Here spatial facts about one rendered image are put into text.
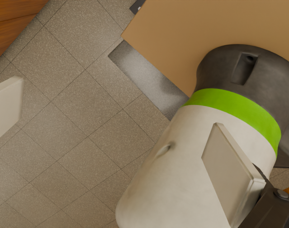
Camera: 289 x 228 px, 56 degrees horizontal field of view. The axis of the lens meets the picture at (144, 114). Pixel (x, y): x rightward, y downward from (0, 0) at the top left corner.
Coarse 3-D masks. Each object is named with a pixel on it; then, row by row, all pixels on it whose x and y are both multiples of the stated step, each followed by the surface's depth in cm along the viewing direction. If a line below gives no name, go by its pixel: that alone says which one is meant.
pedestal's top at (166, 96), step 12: (120, 48) 49; (132, 48) 48; (120, 60) 50; (132, 60) 49; (144, 60) 49; (132, 72) 50; (144, 72) 50; (156, 72) 50; (144, 84) 51; (156, 84) 51; (168, 84) 51; (156, 96) 52; (168, 96) 52; (180, 96) 51; (168, 108) 53
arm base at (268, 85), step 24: (216, 48) 35; (240, 48) 32; (216, 72) 33; (240, 72) 32; (264, 72) 30; (288, 72) 30; (264, 96) 30; (288, 96) 30; (288, 120) 32; (288, 144) 33
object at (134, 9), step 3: (138, 0) 131; (141, 0) 131; (144, 0) 131; (135, 3) 132; (138, 3) 132; (141, 3) 132; (132, 6) 133; (135, 6) 133; (138, 6) 132; (132, 9) 133; (135, 9) 133; (138, 9) 132; (135, 12) 134
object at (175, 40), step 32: (160, 0) 34; (192, 0) 31; (224, 0) 29; (256, 0) 27; (288, 0) 25; (128, 32) 43; (160, 32) 39; (192, 32) 35; (224, 32) 32; (256, 32) 30; (288, 32) 28; (160, 64) 45; (192, 64) 40
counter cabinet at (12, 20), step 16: (0, 0) 89; (16, 0) 99; (32, 0) 111; (48, 0) 127; (0, 16) 100; (16, 16) 112; (32, 16) 128; (0, 32) 113; (16, 32) 130; (0, 48) 132
